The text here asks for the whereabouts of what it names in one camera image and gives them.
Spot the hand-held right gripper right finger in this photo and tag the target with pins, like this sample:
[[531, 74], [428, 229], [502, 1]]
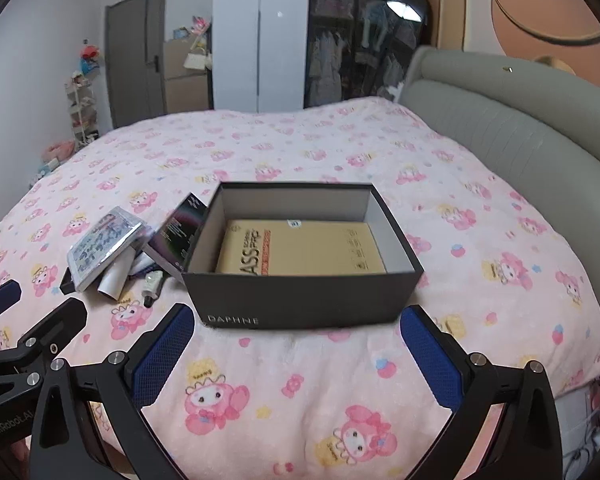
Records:
[[429, 360]]

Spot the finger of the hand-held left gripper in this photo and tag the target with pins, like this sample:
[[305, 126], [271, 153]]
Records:
[[2, 294], [55, 324]]

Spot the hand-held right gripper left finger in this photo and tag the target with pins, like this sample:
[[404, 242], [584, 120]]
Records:
[[162, 355]]

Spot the pixel art pack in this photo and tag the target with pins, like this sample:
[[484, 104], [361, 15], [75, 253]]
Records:
[[102, 245]]

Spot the black rainbow print carton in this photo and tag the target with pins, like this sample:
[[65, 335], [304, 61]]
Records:
[[177, 235]]

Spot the black cardboard box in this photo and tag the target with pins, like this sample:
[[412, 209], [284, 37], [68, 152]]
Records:
[[305, 300]]

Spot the small cream tube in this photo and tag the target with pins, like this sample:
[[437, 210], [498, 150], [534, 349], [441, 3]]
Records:
[[152, 285]]

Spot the white paper roll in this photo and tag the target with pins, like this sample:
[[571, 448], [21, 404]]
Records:
[[115, 280]]

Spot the pink plush toy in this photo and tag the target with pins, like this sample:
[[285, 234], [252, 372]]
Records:
[[59, 150]]

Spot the tan flat packet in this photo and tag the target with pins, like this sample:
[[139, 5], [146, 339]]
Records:
[[300, 250]]

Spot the white shelf rack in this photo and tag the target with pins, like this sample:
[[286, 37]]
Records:
[[82, 110]]

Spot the pink printed blanket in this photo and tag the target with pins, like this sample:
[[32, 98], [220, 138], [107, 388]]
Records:
[[305, 150]]

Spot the red and blue plush toy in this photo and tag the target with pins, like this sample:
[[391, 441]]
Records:
[[90, 59]]

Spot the grey upholstered headboard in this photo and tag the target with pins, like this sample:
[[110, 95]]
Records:
[[504, 110]]

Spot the brown cardboard carton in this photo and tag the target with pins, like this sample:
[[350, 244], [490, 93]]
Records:
[[180, 90]]

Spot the grey door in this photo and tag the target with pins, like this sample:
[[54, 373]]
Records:
[[135, 60]]

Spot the white handbag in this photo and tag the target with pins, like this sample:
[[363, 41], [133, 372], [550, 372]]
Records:
[[196, 61]]

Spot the pink plush doll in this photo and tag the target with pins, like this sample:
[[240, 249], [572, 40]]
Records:
[[201, 30]]

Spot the white wardrobe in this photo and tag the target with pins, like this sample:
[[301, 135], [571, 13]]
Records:
[[260, 35]]

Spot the black glass wardrobe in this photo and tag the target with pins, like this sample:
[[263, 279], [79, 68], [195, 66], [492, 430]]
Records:
[[340, 35]]

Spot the black square frame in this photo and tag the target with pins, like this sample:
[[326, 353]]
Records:
[[66, 284]]

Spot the round orange wall panel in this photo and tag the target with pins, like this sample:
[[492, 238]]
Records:
[[459, 5]]

